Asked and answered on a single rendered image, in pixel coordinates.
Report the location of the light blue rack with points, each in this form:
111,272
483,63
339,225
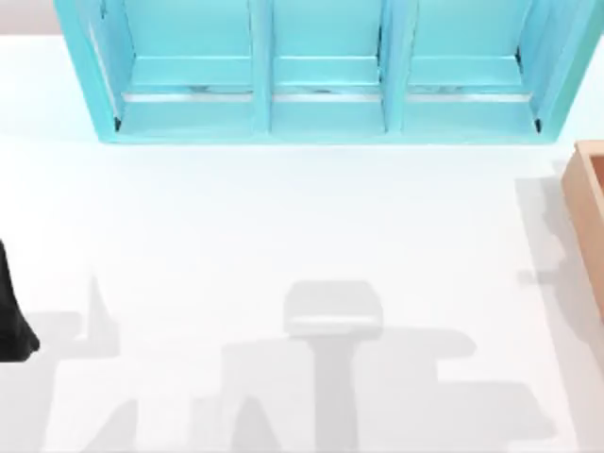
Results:
325,118

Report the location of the salmon-coloured shallow box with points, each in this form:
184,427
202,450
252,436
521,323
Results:
581,226

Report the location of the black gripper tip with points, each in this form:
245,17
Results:
10,325

